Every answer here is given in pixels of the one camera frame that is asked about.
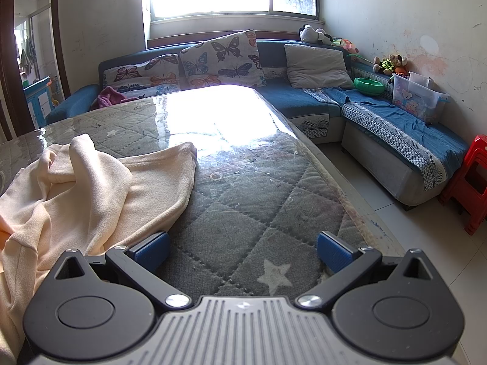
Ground small clear plastic container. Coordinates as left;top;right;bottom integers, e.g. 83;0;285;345
409;71;434;89

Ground dark wooden chair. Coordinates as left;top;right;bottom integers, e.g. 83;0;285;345
0;101;12;141

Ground brown plush toy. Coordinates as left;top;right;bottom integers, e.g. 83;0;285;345
393;54;409;77

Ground large butterfly print cushion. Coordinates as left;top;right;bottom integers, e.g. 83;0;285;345
179;29;267;90

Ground blue patterned sofa cover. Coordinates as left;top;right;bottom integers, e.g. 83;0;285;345
323;85;470;191

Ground green plastic basin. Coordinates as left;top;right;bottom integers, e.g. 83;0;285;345
354;77;386;96

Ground plain grey cushion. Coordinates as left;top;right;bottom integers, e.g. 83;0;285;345
283;43;355;90

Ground dark wooden door frame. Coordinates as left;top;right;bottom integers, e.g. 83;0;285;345
0;0;71;141

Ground clear plastic storage box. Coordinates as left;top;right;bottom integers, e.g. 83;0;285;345
391;71;450;122

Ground pink and green toy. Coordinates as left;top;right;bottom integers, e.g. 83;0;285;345
331;37;360;54

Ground blue corner sofa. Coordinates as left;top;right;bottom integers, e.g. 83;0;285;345
44;38;470;208

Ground purple cloth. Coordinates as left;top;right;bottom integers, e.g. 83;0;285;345
90;86;139;110

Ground blue cabinet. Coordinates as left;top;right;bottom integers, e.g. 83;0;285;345
23;77;54;130

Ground hanging clothes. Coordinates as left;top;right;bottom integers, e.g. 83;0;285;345
21;38;37;75

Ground panda plush toy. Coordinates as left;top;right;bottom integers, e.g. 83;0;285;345
299;24;333;45

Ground low butterfly print cushion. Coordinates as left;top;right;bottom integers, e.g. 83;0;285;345
102;53;183;99

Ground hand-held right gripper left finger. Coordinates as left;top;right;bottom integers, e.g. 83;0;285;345
53;231;193;310

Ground cream fleece garment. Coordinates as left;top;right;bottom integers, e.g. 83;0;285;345
0;135;198;365

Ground red plastic stool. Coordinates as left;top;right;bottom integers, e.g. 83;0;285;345
437;134;487;235

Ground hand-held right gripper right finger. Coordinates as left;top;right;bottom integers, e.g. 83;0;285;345
295;231;436;310

